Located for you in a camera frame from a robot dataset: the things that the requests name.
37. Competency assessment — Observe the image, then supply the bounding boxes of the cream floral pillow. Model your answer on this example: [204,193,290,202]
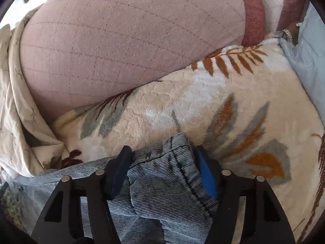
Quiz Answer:
[1,9,67,183]

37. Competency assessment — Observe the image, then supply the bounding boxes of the pink quilted bolster pillow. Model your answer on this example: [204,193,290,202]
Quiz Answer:
[20,0,265,123]

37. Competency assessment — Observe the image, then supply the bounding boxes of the light blue pillow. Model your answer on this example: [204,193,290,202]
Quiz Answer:
[279,4,325,122]

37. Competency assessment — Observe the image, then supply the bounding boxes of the leaf pattern fleece blanket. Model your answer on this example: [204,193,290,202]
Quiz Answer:
[50,38,324,242]

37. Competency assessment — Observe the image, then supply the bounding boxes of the blue denim pants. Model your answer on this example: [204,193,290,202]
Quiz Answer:
[9,133,218,243]

